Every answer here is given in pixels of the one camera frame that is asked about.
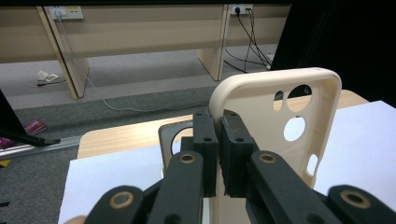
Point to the aluminium floor rail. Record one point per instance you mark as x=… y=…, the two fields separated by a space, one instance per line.
x=46 y=147

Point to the crumpled white paper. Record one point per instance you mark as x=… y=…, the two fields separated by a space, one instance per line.
x=46 y=76

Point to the beige phone case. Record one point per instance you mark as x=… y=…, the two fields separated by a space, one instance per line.
x=258 y=102

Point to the black metal stand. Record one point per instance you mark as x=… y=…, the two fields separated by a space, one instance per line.
x=12 y=130

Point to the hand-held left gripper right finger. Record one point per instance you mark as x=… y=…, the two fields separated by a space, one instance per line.
x=236 y=161

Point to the black curtain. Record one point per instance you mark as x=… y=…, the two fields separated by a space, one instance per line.
x=342 y=37

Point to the grey phone case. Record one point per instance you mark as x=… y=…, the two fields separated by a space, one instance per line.
x=166 y=133

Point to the yellow floor tape piece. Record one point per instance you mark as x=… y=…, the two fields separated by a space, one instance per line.
x=4 y=163

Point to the white wall socket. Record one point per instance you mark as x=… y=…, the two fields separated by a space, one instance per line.
x=63 y=12
x=241 y=8

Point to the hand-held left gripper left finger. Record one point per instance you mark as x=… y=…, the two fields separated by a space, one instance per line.
x=204 y=161

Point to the white table sheet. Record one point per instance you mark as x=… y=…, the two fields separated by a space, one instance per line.
x=109 y=180

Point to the pink packet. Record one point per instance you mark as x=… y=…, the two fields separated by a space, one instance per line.
x=34 y=127

